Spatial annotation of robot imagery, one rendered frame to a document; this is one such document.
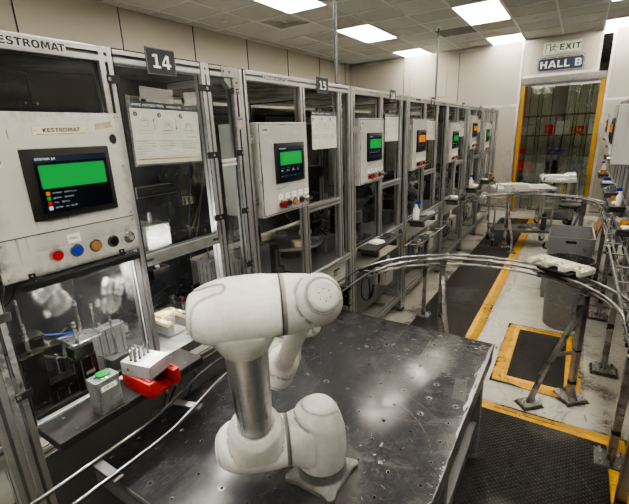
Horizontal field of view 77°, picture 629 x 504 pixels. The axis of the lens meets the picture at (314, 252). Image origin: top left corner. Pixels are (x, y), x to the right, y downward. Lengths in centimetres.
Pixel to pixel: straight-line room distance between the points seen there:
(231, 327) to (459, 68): 910
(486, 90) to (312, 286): 885
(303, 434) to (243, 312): 60
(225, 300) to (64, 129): 84
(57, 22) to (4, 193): 439
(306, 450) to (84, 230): 96
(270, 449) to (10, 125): 113
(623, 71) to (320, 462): 873
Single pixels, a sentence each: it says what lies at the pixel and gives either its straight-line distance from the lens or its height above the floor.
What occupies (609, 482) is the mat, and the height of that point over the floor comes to 1.
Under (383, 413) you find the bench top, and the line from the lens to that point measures 170.
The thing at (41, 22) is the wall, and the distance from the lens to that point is 557.
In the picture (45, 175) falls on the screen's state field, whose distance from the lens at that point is 138.
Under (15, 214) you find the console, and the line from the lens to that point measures 138.
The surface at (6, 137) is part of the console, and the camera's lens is 137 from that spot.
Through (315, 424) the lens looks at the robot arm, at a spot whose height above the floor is 92.
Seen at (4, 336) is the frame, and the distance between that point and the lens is 144.
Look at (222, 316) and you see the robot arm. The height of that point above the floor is 142.
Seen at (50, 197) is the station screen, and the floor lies 159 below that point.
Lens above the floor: 174
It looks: 17 degrees down
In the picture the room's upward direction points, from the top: 2 degrees counter-clockwise
